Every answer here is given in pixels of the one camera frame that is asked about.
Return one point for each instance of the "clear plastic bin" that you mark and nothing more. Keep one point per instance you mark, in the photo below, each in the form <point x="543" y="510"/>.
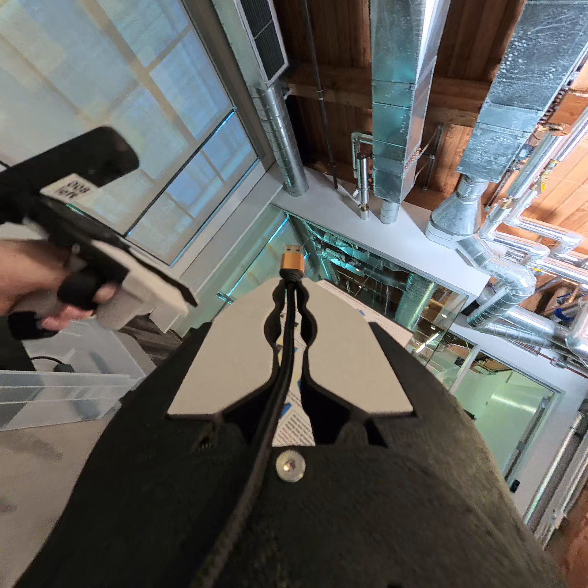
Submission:
<point x="69" y="399"/>

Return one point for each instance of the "large window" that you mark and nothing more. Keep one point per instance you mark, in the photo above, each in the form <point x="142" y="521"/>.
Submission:
<point x="115" y="92"/>

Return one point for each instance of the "round metal duct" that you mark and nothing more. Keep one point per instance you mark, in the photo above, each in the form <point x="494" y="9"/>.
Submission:
<point x="280" y="138"/>

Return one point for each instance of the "ceiling vent grille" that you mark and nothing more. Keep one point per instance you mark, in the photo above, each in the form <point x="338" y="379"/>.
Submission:
<point x="264" y="41"/>

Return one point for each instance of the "insulated silver pipes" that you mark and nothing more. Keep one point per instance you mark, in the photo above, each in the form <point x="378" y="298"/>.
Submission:
<point x="519" y="257"/>

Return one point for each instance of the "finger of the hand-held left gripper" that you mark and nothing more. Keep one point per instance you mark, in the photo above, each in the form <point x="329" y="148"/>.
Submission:
<point x="156" y="294"/>

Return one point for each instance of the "rectangular metal air duct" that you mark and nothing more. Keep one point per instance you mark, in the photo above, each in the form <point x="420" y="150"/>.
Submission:
<point x="519" y="92"/>
<point x="399" y="92"/>

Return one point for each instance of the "person's left hand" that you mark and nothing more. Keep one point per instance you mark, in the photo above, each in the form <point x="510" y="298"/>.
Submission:
<point x="27" y="275"/>

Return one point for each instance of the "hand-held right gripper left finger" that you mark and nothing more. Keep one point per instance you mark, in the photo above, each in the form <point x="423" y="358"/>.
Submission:
<point x="220" y="367"/>

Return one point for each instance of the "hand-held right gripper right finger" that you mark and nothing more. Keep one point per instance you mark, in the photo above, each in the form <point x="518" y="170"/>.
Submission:
<point x="358" y="367"/>

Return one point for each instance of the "printed instruction sheet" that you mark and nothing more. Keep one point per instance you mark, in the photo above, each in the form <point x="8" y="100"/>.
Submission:
<point x="390" y="330"/>

